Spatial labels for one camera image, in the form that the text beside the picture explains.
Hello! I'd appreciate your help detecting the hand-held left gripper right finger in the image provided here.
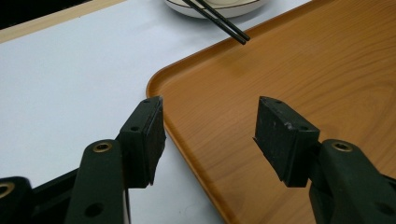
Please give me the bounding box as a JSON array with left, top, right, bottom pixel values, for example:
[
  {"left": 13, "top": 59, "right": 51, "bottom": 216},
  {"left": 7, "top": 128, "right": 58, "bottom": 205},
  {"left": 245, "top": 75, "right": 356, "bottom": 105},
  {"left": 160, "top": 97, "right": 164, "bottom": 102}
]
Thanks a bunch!
[{"left": 253, "top": 95, "right": 396, "bottom": 224}]

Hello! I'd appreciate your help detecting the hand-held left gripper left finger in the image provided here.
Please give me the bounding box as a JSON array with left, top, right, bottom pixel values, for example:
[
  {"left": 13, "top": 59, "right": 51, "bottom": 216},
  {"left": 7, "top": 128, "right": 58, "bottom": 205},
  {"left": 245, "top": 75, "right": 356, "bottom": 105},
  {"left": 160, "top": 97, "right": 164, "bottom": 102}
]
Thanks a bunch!
[{"left": 64, "top": 95, "right": 167, "bottom": 224}]

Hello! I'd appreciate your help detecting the white bowl with dark rim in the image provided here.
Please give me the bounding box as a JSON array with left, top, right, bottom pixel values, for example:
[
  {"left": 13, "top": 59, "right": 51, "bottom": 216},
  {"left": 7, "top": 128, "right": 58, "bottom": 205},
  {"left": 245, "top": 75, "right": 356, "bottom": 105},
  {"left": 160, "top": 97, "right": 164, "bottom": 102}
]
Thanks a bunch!
[{"left": 163, "top": 0, "right": 271, "bottom": 19}]

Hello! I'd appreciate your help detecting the black chopstick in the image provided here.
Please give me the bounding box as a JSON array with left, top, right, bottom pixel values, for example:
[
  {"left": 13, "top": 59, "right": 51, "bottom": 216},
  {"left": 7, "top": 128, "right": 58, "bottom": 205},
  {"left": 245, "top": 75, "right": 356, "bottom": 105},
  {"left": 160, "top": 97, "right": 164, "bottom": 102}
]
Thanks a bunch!
[
  {"left": 181, "top": 0, "right": 248, "bottom": 46},
  {"left": 195, "top": 0, "right": 251, "bottom": 42}
]

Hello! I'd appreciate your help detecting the wooden tray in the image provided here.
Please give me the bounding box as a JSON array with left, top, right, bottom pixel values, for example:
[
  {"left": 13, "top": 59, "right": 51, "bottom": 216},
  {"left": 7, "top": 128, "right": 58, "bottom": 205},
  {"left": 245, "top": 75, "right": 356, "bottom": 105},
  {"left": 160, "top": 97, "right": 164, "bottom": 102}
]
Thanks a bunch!
[{"left": 146, "top": 0, "right": 396, "bottom": 224}]

